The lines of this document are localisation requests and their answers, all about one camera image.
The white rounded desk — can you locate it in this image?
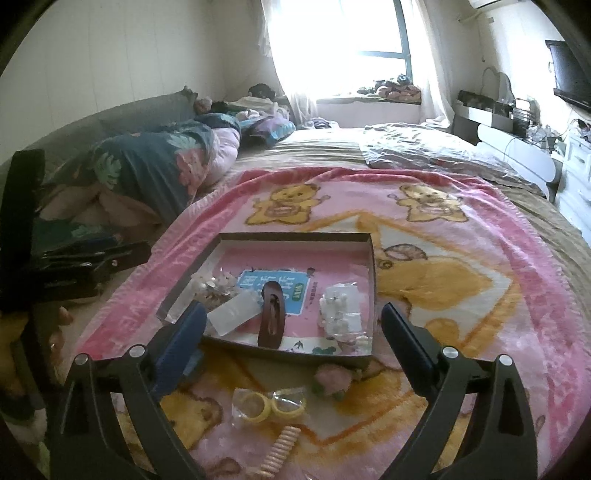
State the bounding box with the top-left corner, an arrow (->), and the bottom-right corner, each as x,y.
475,124 -> 560,197

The clear plastic packet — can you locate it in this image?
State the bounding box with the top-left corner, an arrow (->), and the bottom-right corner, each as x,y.
206,292 -> 267,340

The person's left hand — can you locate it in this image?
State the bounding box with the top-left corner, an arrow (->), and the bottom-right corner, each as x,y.
47,306 -> 73,355

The heap of clothes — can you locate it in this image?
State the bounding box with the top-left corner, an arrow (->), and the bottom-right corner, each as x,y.
194,83 -> 290,121

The clear packet of white earrings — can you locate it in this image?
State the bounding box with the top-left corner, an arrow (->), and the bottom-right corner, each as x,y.
321,283 -> 362,324

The white drawer dresser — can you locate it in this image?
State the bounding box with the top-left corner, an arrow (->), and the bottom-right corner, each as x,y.
554,131 -> 591,232

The black flat television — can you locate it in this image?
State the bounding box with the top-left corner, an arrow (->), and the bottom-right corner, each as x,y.
545,39 -> 591,112

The beige spiral hair tie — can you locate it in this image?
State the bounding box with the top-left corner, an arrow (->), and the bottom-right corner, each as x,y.
255,425 -> 301,480

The purple blue pillow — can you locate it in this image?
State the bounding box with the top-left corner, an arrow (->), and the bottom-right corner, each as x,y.
240,114 -> 297,148

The bed with beige sheet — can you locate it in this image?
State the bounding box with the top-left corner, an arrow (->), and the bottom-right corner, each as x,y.
0,90 -> 591,324

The brown hair clip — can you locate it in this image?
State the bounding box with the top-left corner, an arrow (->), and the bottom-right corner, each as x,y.
259,281 -> 287,348

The grey padded headboard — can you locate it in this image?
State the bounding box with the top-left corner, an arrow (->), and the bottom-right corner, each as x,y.
0,87 -> 200,185

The black desk shelf with clutter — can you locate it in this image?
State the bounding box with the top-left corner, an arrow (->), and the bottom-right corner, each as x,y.
455,88 -> 542,136

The dark floral quilt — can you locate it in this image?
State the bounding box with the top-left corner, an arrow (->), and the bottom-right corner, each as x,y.
39,117 -> 243,243

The pink bear printed blanket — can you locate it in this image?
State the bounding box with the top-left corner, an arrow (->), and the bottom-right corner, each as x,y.
74,167 -> 591,480

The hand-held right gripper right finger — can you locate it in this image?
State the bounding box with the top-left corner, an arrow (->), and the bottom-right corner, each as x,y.
380,302 -> 540,480

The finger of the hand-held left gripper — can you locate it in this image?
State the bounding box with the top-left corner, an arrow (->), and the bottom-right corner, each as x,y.
42,241 -> 153,274

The lace flower hair bow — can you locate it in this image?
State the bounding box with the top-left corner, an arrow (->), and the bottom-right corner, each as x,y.
191,268 -> 242,315

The light grey duvet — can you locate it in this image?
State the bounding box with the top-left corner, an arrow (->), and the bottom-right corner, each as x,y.
359,122 -> 551,195

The white sheer curtain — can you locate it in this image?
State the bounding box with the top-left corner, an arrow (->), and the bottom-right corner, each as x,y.
406,0 -> 456,128
260,0 -> 320,131

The window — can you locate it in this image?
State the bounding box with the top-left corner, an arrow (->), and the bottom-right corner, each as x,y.
272,0 -> 410,100

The packet of yellow rings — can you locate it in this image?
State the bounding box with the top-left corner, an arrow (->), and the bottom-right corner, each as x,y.
231,387 -> 309,428

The dark cardboard box tray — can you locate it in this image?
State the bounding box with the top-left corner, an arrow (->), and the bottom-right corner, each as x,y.
156,232 -> 380,371

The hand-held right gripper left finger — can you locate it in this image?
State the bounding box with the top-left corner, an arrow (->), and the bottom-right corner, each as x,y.
48,302 -> 208,480

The pile of clothes on sill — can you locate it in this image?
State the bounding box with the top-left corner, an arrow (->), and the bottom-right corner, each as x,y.
355,74 -> 424,103

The pink flower hair tie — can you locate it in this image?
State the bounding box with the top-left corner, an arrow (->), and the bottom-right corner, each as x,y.
311,362 -> 354,400

